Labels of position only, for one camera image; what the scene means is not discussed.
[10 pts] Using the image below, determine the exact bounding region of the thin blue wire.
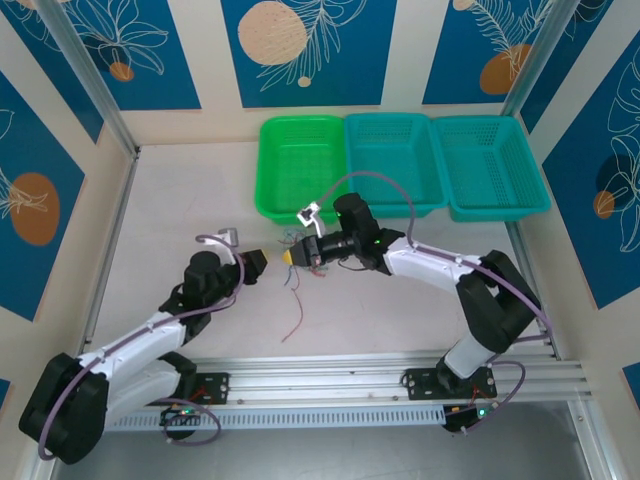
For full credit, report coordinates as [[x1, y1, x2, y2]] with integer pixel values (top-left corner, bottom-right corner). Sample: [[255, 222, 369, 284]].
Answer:
[[282, 228, 304, 290]]

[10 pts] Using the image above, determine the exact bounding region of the thin red wire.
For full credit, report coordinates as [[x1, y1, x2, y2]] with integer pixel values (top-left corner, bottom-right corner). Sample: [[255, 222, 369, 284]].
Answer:
[[281, 234, 332, 344]]

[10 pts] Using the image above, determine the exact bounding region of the teal plastic basket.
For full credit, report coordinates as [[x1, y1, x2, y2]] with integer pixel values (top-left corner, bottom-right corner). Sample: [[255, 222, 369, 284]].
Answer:
[[432, 115, 553, 223], [343, 112, 450, 220]]

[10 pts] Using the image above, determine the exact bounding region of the bright green plastic basket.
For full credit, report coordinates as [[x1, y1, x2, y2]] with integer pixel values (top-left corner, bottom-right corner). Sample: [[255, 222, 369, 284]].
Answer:
[[253, 115, 351, 227]]

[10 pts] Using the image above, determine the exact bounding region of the small controller circuit board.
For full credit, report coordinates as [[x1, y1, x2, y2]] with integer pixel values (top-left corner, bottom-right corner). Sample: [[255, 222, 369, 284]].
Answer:
[[159, 405, 204, 429], [443, 405, 494, 434]]

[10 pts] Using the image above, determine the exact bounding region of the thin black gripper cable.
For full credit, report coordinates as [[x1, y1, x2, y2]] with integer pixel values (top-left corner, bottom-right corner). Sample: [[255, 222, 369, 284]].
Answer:
[[335, 255, 374, 274]]

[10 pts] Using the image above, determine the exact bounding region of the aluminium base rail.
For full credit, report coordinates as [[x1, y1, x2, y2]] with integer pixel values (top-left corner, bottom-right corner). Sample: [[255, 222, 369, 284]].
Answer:
[[49, 355, 586, 409]]

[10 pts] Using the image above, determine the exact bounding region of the grey slotted cable duct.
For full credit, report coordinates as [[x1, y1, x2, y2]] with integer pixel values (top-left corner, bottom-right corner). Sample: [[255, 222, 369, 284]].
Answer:
[[107, 405, 446, 431]]

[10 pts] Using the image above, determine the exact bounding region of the aluminium frame post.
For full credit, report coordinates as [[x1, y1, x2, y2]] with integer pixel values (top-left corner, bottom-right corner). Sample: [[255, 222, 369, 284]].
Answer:
[[37, 0, 142, 157], [502, 0, 572, 120]]

